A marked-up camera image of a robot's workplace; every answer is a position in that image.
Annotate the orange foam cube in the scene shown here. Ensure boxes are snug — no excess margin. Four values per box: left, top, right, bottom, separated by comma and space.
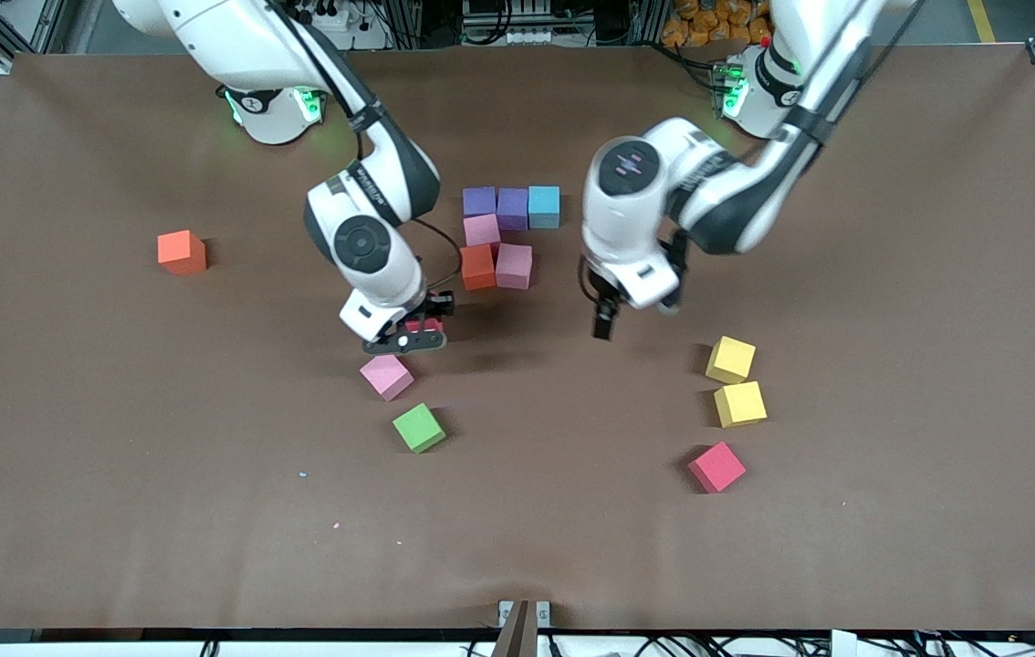
460, 244, 497, 292
157, 229, 207, 276

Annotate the blue foam cube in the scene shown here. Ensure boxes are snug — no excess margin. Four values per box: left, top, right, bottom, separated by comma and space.
528, 185, 562, 230

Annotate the yellow foam cube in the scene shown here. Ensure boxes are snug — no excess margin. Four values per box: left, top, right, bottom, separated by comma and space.
706, 336, 757, 385
714, 381, 768, 429

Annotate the green foam cube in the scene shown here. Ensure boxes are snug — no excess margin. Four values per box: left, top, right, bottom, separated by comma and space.
392, 402, 447, 454

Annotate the brown paper table cover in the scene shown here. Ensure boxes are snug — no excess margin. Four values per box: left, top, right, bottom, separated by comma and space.
0, 41, 1035, 632

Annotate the white power strip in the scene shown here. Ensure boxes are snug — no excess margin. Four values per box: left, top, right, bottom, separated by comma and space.
326, 0, 391, 52
461, 0, 593, 47

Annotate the orange fruit pile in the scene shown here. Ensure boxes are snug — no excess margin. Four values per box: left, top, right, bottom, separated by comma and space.
661, 0, 774, 48

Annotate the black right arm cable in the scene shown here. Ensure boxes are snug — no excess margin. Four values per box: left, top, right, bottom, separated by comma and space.
413, 217, 465, 295

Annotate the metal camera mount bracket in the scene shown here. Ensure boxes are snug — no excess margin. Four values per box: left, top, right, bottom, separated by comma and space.
492, 599, 552, 657

